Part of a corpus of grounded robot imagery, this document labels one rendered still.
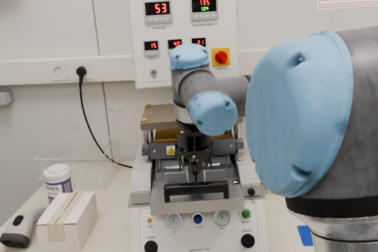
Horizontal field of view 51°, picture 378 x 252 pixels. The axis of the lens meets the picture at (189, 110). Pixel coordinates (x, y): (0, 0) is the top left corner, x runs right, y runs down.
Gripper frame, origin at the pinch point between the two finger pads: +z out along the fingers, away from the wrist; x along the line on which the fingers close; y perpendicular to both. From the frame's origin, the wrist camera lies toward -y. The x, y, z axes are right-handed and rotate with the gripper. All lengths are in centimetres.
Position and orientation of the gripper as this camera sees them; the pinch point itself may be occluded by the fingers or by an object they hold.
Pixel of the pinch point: (195, 174)
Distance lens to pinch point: 98.2
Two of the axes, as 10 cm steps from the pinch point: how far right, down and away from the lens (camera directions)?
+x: 10.0, -0.7, 0.1
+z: 0.5, 8.0, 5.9
